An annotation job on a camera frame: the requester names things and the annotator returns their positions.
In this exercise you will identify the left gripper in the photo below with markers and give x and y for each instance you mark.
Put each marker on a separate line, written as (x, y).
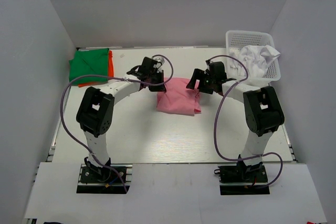
(160, 88)

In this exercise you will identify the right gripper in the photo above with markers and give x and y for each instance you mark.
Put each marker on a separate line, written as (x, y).
(202, 88)

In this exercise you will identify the pink t shirt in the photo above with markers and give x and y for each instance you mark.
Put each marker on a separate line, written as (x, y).
(178, 99)

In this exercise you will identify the white t shirt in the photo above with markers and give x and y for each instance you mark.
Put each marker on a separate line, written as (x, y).
(256, 59)

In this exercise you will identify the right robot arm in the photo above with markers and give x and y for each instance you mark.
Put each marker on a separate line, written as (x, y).
(263, 112)

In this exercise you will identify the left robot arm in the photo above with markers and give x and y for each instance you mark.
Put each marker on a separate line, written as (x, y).
(96, 109)

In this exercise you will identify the orange folded t shirt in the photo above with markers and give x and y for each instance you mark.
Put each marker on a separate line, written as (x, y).
(110, 72)

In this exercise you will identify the green folded t shirt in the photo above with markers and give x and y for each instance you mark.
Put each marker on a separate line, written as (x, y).
(89, 62)

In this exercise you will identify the white plastic basket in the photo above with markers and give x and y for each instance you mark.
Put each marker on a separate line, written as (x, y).
(235, 41)

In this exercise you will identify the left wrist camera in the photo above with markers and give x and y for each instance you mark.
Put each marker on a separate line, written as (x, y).
(159, 61)

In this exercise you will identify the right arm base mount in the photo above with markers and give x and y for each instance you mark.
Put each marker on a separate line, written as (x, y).
(233, 183)

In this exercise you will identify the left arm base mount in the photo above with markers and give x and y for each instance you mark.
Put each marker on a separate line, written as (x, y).
(101, 180)

